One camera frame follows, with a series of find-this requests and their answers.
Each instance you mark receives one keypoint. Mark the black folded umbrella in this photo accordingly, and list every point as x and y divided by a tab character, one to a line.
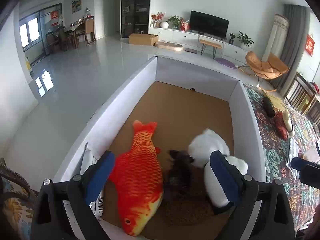
268	107

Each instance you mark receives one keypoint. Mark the white tv cabinet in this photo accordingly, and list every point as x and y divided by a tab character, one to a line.
192	40

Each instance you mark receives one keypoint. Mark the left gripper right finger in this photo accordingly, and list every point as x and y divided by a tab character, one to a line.
261	210

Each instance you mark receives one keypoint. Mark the brown cardboard box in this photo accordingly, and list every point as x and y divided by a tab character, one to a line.
143	39

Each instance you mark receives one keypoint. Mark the red embroidered pouch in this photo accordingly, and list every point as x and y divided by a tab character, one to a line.
280	125

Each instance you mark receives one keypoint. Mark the patterned cushion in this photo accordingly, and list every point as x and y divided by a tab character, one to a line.
17	202

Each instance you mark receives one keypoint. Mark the purple round mat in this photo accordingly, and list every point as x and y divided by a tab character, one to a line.
225	63

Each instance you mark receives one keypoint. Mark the orange fish plush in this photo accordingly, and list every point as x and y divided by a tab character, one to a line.
138	178

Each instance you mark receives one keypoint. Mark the white cardboard box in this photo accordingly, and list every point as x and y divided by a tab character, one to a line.
184	99

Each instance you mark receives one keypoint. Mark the grey curtain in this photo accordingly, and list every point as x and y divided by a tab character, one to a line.
299	20

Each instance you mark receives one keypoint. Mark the green potted plant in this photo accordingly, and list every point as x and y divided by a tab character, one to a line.
245	41

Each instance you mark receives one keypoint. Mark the black flat television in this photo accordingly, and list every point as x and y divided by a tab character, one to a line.
208	24

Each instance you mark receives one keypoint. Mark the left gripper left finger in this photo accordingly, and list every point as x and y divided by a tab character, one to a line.
50	220

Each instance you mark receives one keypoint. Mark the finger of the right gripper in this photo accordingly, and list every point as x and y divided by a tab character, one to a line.
310	175
308	157

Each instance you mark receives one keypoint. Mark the small wooden bench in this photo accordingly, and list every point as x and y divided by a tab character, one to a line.
214	46

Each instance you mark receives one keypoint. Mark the cream rolled towel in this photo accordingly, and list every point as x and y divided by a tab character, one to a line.
288	123

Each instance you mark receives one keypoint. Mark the orange lounge chair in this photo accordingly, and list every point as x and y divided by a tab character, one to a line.
267	70

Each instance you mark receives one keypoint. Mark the red flower bouquet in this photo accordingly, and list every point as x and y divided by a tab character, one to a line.
156	19

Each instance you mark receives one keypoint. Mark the white towel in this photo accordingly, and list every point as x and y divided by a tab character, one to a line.
212	154

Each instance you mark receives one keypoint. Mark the small potted plant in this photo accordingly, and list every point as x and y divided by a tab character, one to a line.
232	37

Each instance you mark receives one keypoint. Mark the patterned woven table cloth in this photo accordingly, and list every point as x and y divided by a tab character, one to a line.
278	153

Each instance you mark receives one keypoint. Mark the dark glass cabinet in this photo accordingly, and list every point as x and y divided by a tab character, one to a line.
134	17

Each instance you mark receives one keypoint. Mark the wooden dining table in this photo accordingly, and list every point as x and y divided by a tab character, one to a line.
85	29

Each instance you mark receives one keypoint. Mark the wooden chair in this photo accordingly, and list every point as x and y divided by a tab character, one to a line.
301	94

